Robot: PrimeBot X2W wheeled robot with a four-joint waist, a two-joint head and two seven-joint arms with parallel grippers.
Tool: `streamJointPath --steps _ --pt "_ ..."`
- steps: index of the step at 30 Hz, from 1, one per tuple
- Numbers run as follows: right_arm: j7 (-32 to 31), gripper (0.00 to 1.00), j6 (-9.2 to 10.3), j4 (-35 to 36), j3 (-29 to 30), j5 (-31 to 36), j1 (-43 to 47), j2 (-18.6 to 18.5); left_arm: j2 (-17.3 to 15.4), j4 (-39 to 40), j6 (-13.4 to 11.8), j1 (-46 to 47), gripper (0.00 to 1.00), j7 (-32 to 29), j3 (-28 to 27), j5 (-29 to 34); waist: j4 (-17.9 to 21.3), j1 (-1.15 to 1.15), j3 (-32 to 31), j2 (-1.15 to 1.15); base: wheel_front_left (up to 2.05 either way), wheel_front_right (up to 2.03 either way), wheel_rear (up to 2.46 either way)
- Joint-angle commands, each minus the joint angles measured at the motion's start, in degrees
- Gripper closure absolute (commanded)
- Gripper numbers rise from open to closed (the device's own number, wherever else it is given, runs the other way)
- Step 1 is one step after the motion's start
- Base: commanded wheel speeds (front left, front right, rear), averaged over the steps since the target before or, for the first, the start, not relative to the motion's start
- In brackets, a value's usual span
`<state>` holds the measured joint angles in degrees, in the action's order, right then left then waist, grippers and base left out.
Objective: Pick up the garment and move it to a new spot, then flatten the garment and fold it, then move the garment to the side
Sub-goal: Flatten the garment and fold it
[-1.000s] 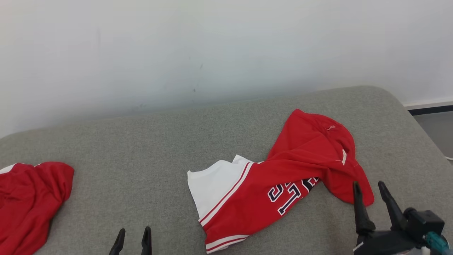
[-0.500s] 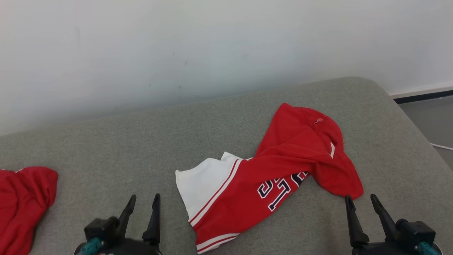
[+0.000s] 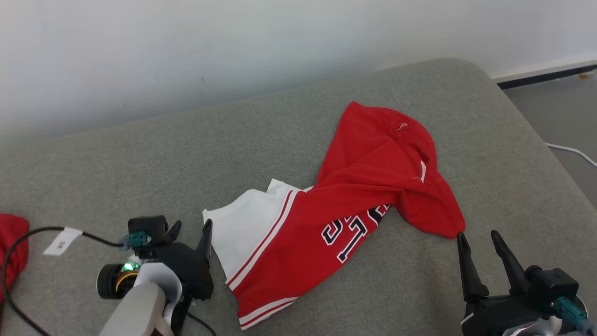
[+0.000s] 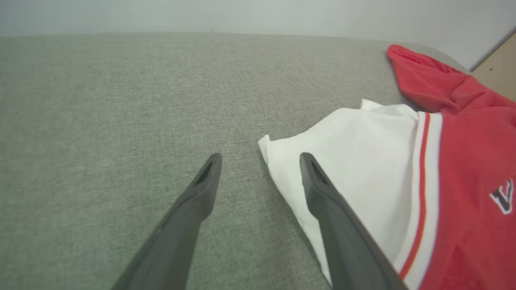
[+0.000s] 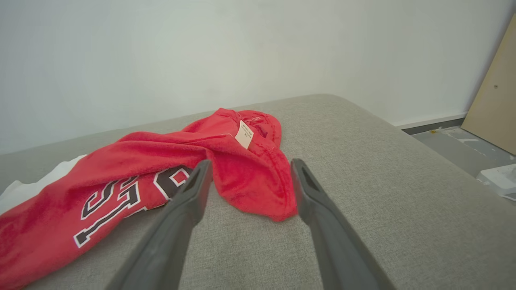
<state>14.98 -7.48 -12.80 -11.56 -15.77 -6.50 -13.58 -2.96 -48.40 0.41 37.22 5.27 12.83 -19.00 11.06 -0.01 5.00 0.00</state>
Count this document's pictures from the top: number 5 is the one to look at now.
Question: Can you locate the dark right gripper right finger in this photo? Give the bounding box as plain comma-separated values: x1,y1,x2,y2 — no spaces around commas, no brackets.
290,158,397,290

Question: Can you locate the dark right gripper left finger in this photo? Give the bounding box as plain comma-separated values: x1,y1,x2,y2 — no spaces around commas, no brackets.
106,159,213,290

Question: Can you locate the red jersey black lettering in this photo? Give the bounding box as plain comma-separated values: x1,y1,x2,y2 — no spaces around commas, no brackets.
0,108,298,290

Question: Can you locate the grey fabric sofa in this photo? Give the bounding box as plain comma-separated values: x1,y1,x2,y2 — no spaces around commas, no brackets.
0,94,516,290

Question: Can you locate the white flat floor object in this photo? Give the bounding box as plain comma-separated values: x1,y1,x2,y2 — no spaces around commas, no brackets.
477,163,516,202

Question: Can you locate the light wooden board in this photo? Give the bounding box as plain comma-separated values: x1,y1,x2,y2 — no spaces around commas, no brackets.
461,14,516,155

